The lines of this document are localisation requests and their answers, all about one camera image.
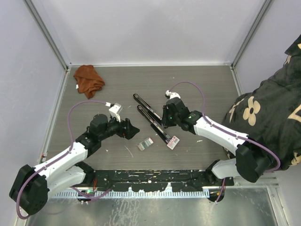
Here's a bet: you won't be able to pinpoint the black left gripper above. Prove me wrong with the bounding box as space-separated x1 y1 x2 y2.
99 114 139 141

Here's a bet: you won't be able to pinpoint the red white staple box sleeve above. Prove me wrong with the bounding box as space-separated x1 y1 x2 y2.
167 136 180 150

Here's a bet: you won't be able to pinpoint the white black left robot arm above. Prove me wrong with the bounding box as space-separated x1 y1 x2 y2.
9 114 140 219

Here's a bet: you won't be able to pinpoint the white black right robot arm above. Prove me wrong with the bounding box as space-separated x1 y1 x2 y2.
162 97 276 186

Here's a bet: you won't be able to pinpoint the orange-brown cloth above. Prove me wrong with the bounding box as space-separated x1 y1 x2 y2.
73 65 105 99

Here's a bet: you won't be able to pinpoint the black floral fleece garment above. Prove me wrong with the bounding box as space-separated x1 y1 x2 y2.
222 38 301 170

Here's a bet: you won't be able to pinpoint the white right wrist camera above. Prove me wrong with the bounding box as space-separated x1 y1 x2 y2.
165 90 181 99

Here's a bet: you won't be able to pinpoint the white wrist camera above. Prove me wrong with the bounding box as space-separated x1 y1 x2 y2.
165 90 181 99
109 103 123 122

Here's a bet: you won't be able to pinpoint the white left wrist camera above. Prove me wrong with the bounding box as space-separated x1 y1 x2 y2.
109 103 123 122

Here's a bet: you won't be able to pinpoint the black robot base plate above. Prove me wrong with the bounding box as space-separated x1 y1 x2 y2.
75 169 222 192

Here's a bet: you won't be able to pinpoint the perforated cable duct strip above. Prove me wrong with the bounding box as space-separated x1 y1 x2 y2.
54 188 210 199

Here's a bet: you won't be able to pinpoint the aluminium front rail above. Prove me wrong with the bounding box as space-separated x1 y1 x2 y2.
234 173 278 186

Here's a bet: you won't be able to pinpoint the aluminium frame post left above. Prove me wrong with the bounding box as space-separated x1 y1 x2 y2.
24 0 71 70

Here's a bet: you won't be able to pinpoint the aluminium frame post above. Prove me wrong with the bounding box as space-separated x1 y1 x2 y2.
230 0 274 70
24 0 71 70

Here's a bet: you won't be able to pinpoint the aluminium frame post right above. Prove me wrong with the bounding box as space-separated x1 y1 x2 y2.
230 0 274 70

